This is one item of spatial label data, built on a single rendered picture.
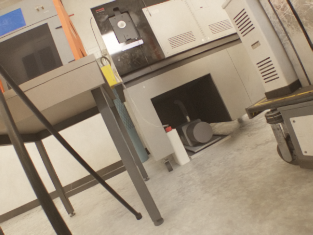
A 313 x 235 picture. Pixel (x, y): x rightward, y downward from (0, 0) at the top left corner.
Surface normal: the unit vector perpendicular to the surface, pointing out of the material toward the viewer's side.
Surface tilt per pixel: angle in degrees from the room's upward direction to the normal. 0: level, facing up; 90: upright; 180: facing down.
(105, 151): 90
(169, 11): 90
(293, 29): 90
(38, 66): 90
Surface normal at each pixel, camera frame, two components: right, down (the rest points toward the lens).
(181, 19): 0.16, -0.09
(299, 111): -0.87, 0.40
